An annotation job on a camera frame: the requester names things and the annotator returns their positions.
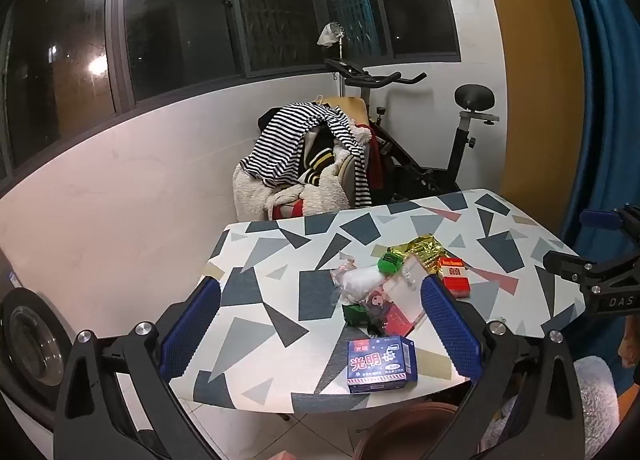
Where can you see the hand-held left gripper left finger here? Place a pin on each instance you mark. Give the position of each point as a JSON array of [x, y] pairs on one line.
[[192, 325]]

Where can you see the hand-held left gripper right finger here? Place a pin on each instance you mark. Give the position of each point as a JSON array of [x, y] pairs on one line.
[[450, 325]]

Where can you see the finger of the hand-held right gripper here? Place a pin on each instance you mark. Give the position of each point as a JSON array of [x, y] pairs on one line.
[[600, 219], [567, 261]]

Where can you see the red cigarette pack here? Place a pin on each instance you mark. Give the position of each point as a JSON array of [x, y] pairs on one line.
[[455, 282]]

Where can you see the clear wrapper with picture card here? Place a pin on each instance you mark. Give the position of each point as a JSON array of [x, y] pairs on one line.
[[400, 315]]

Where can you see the gold foil wrapper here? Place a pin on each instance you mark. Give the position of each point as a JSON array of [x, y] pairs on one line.
[[425, 249]]

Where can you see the blue cardboard box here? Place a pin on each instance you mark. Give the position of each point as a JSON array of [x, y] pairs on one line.
[[380, 365]]

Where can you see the small green plastic item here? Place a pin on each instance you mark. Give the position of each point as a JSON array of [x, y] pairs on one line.
[[389, 264]]

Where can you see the green paper carton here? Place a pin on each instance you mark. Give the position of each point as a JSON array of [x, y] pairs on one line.
[[356, 315]]

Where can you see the white plastic bag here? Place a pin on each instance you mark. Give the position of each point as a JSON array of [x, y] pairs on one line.
[[362, 282], [330, 34]]

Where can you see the person's left hand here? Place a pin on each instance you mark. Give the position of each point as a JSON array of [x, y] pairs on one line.
[[284, 455]]

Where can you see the geometric patterned table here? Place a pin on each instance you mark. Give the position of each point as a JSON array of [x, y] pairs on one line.
[[260, 290]]

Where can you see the pale fluffy clothing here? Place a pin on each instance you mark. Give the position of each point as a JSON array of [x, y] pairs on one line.
[[595, 390]]

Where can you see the blue curtain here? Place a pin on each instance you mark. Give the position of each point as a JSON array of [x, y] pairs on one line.
[[610, 90]]

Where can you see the orange wooden panel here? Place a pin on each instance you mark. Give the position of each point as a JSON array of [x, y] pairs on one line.
[[540, 90]]

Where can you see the white fleece garment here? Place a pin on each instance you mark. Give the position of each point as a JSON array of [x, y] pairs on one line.
[[250, 190]]

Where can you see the black exercise bike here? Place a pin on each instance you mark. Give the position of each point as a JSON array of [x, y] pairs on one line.
[[450, 160]]

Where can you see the washing machine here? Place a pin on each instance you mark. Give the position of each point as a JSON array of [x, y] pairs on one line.
[[25, 340]]

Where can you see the red garment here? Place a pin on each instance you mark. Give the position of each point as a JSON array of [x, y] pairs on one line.
[[376, 160]]

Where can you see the black white striped shirt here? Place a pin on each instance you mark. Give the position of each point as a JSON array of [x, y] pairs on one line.
[[285, 145]]

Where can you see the dark jacket with yellow stripes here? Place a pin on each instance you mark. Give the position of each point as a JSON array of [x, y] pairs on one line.
[[320, 158]]

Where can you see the wooden chair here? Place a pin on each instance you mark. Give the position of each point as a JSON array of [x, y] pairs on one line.
[[352, 108]]

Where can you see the dark window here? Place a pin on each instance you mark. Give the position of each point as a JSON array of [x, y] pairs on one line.
[[175, 15]]

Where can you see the white plastic bag on pole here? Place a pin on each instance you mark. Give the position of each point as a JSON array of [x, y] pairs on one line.
[[330, 34]]

